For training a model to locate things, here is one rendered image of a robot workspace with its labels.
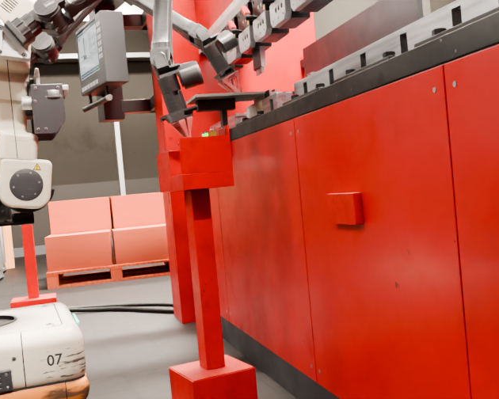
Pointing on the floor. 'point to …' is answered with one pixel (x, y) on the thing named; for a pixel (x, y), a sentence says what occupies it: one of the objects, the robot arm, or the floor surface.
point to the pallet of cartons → (85, 257)
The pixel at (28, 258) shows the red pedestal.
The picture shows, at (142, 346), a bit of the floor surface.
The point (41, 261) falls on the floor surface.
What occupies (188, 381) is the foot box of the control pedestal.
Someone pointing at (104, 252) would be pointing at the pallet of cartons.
